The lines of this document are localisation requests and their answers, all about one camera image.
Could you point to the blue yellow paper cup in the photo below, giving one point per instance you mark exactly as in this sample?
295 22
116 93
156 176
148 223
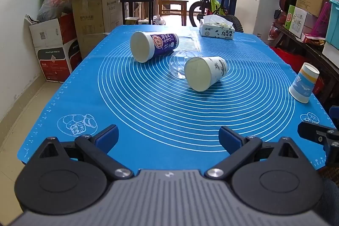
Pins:
304 83

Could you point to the clear plastic cup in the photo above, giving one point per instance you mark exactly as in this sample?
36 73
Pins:
176 64

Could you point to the dark wooden bench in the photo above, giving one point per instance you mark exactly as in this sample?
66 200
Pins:
315 56

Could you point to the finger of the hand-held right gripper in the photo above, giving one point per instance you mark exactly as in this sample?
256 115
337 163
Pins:
309 130
333 153

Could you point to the tall brown cardboard box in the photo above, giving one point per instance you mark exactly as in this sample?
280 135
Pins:
95 22

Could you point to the green black bicycle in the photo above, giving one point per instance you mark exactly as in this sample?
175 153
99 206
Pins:
209 1

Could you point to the blue silicone baking mat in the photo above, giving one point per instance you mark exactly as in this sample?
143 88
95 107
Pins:
159 114

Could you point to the teal plastic bin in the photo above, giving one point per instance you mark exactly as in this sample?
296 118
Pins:
333 22

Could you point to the green white carton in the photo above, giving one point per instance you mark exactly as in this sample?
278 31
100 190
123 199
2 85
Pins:
296 19

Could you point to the white ink-print paper cup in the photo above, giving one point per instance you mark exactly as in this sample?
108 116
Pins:
209 69

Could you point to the translucent plastic bag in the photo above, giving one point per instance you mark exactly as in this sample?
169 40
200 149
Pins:
54 5

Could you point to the pink plastic basket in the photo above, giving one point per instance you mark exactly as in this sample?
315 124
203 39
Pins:
323 19

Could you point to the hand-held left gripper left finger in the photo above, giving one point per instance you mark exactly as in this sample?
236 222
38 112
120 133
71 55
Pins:
107 136

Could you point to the white red printer box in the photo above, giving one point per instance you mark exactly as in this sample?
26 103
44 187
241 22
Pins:
53 54

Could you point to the white tissue box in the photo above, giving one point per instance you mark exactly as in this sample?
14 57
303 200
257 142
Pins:
217 28

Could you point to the wooden chair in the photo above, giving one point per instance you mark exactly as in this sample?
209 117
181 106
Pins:
172 5

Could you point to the white chest freezer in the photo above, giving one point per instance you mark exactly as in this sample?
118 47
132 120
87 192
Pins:
258 6

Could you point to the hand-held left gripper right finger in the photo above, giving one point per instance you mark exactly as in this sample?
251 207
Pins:
229 138

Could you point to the person's leg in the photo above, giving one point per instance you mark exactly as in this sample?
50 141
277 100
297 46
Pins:
331 199

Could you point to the purple label paper cup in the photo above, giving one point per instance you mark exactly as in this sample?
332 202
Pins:
161 43

